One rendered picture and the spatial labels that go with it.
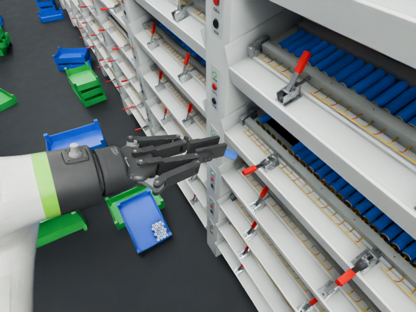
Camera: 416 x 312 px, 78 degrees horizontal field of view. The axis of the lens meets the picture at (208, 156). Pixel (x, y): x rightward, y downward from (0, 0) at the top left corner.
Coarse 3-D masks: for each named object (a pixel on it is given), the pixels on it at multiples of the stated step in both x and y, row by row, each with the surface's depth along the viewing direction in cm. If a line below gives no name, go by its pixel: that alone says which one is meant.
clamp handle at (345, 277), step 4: (364, 260) 45; (356, 264) 45; (360, 264) 45; (364, 264) 45; (352, 268) 44; (356, 268) 44; (360, 268) 44; (348, 272) 44; (352, 272) 44; (356, 272) 44; (340, 276) 43; (344, 276) 43; (348, 276) 43; (352, 276) 43; (336, 280) 43; (340, 280) 43; (344, 280) 43; (348, 280) 43; (340, 284) 42
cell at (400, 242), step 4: (404, 232) 47; (400, 236) 46; (404, 236) 46; (408, 236) 46; (396, 240) 46; (400, 240) 46; (404, 240) 46; (408, 240) 46; (412, 240) 46; (396, 244) 46; (400, 244) 46; (404, 244) 46; (400, 248) 46
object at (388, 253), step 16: (256, 128) 66; (272, 144) 62; (288, 160) 59; (304, 176) 56; (320, 192) 53; (336, 208) 51; (352, 224) 49; (368, 240) 47; (384, 256) 46; (400, 256) 44; (400, 272) 44
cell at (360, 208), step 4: (364, 200) 51; (368, 200) 51; (360, 204) 51; (364, 204) 51; (368, 204) 50; (372, 204) 51; (356, 208) 51; (360, 208) 50; (364, 208) 50; (368, 208) 51; (360, 212) 50
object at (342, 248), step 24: (240, 120) 69; (240, 144) 67; (288, 144) 64; (288, 192) 58; (336, 192) 55; (312, 216) 54; (360, 216) 51; (336, 240) 50; (384, 288) 44; (408, 288) 44
